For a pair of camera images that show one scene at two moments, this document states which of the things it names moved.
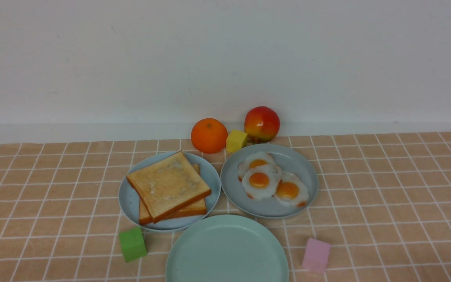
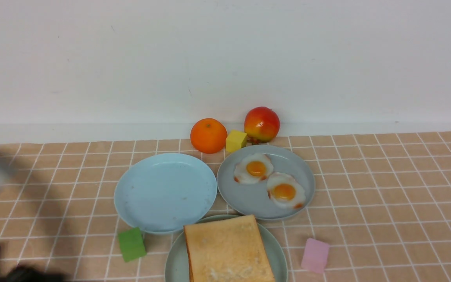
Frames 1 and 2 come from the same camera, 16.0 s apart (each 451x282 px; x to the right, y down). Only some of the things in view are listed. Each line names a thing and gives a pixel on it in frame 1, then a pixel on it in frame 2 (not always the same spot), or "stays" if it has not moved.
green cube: (133, 244) stays
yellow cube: (236, 140) stays
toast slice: (199, 206) → (228, 250)
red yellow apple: (261, 123) stays
